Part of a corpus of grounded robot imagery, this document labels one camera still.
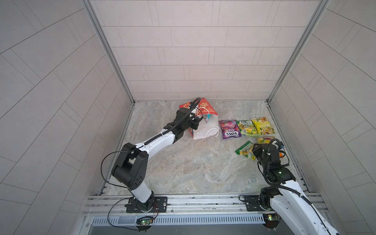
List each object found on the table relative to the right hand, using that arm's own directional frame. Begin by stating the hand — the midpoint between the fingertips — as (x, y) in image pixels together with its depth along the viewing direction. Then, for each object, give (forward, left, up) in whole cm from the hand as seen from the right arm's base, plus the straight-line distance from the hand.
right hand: (253, 143), depth 83 cm
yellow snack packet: (+15, -13, -5) cm, 20 cm away
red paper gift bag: (+18, +22, -5) cm, 29 cm away
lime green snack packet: (-2, +3, -5) cm, 6 cm away
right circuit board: (-34, -1, -11) cm, 36 cm away
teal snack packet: (+23, +23, -2) cm, 33 cm away
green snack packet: (+14, -2, -6) cm, 16 cm away
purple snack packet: (+15, +9, -6) cm, 18 cm away
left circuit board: (-32, +57, -4) cm, 66 cm away
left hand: (+17, +29, +8) cm, 34 cm away
